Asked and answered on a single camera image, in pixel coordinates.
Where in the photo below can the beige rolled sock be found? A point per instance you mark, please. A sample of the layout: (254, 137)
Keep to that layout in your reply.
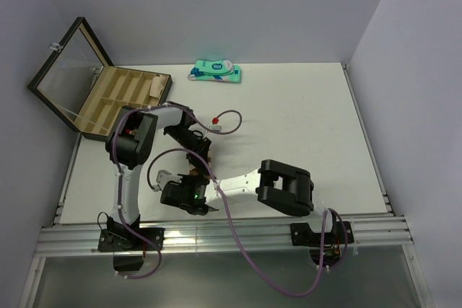
(157, 86)

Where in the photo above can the black compartment box with lid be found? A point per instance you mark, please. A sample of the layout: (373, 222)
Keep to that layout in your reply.
(81, 85)

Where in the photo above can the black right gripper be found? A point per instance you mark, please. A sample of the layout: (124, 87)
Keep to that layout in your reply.
(187, 177)

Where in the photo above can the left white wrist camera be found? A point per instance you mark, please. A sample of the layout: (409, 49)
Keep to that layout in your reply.
(214, 126)

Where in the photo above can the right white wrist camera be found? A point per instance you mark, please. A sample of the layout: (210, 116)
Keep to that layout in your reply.
(162, 179)

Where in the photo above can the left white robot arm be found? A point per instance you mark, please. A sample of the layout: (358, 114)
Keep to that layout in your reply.
(129, 146)

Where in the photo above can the brown striped sock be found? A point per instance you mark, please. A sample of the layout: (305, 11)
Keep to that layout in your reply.
(197, 171)

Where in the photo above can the mint green folded socks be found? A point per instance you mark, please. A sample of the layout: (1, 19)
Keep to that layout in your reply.
(215, 71)

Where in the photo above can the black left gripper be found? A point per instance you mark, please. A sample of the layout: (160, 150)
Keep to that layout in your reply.
(201, 147)

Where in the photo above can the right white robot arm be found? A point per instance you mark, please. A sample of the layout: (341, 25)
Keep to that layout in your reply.
(276, 185)

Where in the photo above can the aluminium mounting rail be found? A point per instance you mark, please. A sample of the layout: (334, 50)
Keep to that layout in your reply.
(214, 235)

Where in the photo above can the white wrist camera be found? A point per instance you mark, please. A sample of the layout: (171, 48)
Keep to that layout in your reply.
(162, 179)
(214, 126)

